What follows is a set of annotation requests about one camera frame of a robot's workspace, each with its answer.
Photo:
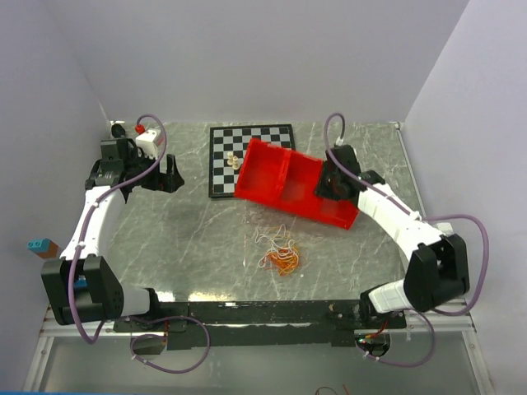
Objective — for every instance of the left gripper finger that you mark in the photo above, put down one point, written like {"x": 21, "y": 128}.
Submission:
{"x": 145, "y": 158}
{"x": 173, "y": 178}

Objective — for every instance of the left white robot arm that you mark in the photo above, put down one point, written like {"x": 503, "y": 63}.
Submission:
{"x": 105, "y": 298}

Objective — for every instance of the cream chess piece short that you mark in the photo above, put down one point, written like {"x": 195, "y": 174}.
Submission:
{"x": 235, "y": 164}

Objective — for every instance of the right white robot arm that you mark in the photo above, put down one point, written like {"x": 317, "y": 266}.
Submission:
{"x": 437, "y": 269}

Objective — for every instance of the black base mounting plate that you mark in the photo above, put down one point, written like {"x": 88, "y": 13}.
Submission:
{"x": 261, "y": 323}

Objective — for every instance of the black marker orange cap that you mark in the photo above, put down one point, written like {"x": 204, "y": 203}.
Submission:
{"x": 117, "y": 130}

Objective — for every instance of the red three-compartment bin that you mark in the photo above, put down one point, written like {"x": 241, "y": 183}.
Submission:
{"x": 286, "y": 180}

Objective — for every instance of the blue brown toy block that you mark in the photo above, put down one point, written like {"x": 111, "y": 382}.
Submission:
{"x": 44, "y": 248}

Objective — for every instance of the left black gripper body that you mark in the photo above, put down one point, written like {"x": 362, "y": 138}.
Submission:
{"x": 151, "y": 178}

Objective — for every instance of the blue lego bricks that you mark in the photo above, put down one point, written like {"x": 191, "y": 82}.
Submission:
{"x": 80, "y": 283}

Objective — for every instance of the black white chessboard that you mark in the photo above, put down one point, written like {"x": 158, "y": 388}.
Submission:
{"x": 227, "y": 148}

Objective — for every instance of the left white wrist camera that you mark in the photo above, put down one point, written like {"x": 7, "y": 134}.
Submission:
{"x": 147, "y": 140}

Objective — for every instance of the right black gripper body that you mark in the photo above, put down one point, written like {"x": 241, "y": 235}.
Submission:
{"x": 327, "y": 186}

